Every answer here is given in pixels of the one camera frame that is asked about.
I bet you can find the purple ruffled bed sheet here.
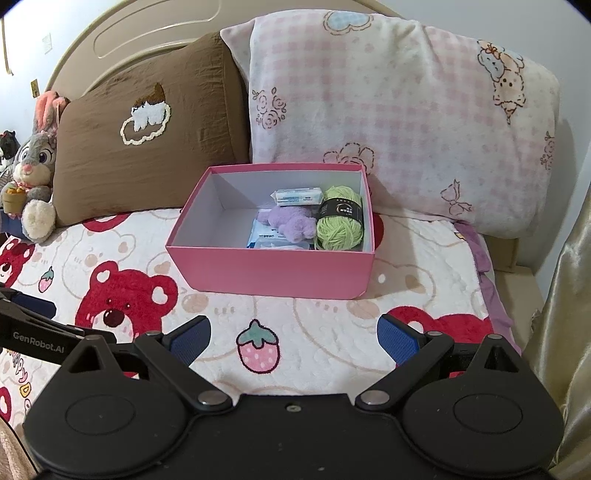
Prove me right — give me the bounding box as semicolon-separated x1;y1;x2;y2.
455;220;514;344

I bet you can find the beige bed headboard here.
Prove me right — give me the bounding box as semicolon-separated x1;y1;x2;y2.
44;0;393;102

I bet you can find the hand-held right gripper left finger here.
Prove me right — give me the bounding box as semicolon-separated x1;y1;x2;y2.
60;315;232;412

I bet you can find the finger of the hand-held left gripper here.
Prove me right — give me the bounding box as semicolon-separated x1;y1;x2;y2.
0;288;58;319
0;305;116;344

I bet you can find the purple plush toy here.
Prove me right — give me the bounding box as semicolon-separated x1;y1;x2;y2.
256;205;321;244

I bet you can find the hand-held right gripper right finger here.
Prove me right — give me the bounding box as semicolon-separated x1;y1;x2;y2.
355;314;520;411

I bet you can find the grey rabbit plush toy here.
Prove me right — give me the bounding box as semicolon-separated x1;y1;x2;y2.
2;91;71;244

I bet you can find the printed bear blanket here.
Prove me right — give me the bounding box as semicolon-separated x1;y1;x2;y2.
0;210;513;416

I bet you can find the blue wet wipes pack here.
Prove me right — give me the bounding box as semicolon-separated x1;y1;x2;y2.
247;219;315;251

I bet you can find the beige fleece blanket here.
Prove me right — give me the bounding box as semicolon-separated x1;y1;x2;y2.
0;415;38;480

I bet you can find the brown embroidered pillow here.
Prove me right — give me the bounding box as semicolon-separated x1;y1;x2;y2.
52;31;251;228

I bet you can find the small white packet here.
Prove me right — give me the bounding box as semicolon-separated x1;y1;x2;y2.
271;186;324;206

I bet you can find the green yarn ball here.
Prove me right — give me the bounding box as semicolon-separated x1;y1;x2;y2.
314;185;365;252

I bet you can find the black white plush toy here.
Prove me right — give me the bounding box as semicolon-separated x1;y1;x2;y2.
0;130;21;171

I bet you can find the pink checked pillow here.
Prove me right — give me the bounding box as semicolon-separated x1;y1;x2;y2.
221;9;561;238

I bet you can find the pink cardboard box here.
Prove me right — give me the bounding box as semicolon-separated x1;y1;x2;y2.
165;162;375;301

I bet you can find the gold satin curtain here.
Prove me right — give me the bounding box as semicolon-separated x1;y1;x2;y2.
522;185;591;480

